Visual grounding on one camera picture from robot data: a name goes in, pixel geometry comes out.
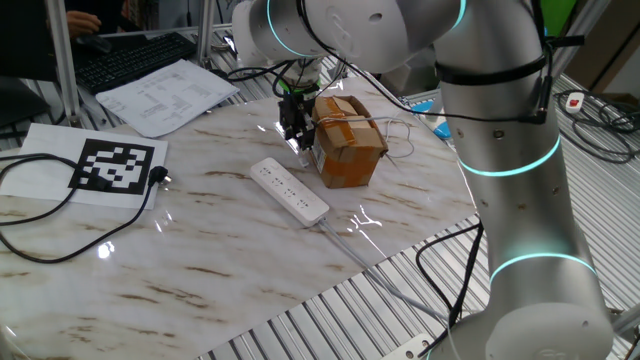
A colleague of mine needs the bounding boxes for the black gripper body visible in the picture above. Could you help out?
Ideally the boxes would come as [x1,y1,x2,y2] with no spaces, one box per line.
[278,88,320,132]

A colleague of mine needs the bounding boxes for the thin white cable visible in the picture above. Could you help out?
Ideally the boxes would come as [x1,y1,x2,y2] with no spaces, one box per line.
[315,113,416,160]

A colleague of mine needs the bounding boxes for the white four-socket power strip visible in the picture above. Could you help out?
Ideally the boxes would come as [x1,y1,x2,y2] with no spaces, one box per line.
[249,156,331,229]

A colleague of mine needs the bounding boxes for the person's bare hand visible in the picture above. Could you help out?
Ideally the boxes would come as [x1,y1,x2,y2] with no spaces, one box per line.
[66,10,103,39]

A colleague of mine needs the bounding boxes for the cardboard box with orange tape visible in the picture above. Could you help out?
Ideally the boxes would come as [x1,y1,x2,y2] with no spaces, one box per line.
[308,94,390,190]

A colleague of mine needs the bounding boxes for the printed white paper sheets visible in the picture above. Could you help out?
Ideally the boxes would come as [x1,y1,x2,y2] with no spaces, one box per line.
[94,58,241,140]

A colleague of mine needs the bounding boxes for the white and blue desk lamp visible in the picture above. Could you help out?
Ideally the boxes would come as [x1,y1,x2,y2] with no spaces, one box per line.
[409,97,454,141]

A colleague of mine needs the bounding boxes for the marble pattern table mat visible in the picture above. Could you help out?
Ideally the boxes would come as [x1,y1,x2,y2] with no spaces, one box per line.
[0,77,481,360]

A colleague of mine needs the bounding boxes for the black computer keyboard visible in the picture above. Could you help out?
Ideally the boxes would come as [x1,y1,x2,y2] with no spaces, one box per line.
[73,31,199,95]

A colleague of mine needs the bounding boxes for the fiducial marker paper sheet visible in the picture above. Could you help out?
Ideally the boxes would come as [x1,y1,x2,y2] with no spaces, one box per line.
[0,122,170,210]

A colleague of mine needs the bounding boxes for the black computer mouse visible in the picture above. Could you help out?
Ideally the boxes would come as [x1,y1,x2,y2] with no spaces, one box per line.
[75,33,114,55]

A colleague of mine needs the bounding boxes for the green board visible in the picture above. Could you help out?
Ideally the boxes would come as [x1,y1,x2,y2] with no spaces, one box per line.
[539,0,577,36]

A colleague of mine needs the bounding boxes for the black monitor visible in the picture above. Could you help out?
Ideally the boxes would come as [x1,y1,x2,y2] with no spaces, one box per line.
[0,0,57,84]

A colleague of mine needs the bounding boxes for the grey power strip cable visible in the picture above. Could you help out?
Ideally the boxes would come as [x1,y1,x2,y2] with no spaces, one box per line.
[317,217,451,324]

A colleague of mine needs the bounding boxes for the aluminium frame post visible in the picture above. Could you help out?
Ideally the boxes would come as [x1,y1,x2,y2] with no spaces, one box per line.
[44,0,84,129]
[196,0,217,66]

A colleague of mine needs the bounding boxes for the black power cord with plug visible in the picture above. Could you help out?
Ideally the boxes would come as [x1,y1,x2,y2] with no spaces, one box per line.
[0,152,174,265]

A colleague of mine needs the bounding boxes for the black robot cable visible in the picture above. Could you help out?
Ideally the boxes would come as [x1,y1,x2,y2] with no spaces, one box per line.
[224,0,586,354]

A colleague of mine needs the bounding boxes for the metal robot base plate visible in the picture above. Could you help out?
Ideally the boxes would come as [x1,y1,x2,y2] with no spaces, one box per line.
[394,333,432,360]

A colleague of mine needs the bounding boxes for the white power strip red switch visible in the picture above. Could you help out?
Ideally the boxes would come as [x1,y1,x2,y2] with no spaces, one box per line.
[564,91,586,114]

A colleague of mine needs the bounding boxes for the black cable bundle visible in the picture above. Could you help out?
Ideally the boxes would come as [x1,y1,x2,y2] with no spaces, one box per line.
[552,88,640,165]

